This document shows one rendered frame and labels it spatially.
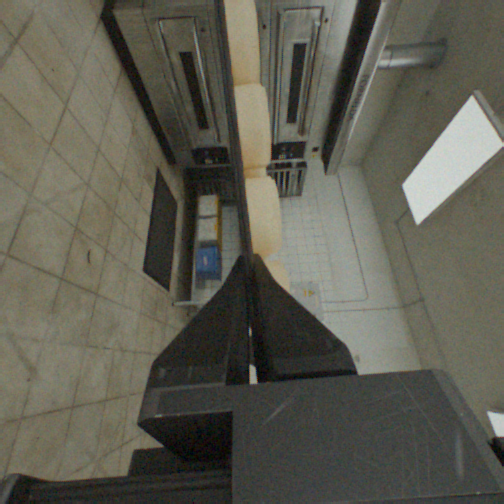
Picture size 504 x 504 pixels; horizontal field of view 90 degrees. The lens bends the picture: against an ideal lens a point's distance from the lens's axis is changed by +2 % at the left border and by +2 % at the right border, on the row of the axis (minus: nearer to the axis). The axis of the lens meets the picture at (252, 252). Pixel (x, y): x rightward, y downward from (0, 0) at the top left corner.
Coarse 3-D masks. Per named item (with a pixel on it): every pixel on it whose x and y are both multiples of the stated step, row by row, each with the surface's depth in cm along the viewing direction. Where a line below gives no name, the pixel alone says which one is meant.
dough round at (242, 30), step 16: (224, 0) 15; (240, 0) 15; (240, 16) 15; (240, 32) 15; (256, 32) 15; (240, 48) 15; (256, 48) 15; (240, 64) 16; (256, 64) 16; (240, 80) 17; (256, 80) 17
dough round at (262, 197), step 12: (252, 180) 15; (264, 180) 15; (252, 192) 14; (264, 192) 14; (276, 192) 14; (252, 204) 14; (264, 204) 14; (276, 204) 14; (252, 216) 14; (264, 216) 14; (276, 216) 14; (252, 228) 14; (264, 228) 14; (276, 228) 14; (252, 240) 15; (264, 240) 15; (276, 240) 15; (264, 252) 16; (276, 252) 16
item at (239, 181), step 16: (224, 16) 12; (224, 32) 12; (224, 48) 12; (224, 64) 12; (224, 80) 12; (240, 160) 12; (240, 176) 12; (240, 192) 12; (240, 208) 12; (240, 224) 12; (256, 304) 11; (256, 320) 11; (256, 336) 11; (256, 352) 11; (256, 368) 11
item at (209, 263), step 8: (200, 248) 330; (208, 248) 328; (216, 248) 326; (200, 256) 325; (208, 256) 324; (216, 256) 321; (200, 264) 320; (208, 264) 319; (216, 264) 317; (200, 272) 321; (208, 272) 320; (216, 272) 318
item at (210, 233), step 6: (204, 222) 346; (210, 222) 345; (216, 222) 343; (204, 228) 342; (210, 228) 341; (216, 228) 339; (204, 234) 338; (210, 234) 337; (216, 234) 335; (204, 240) 338; (210, 240) 338; (216, 240) 335; (204, 246) 355; (210, 246) 355
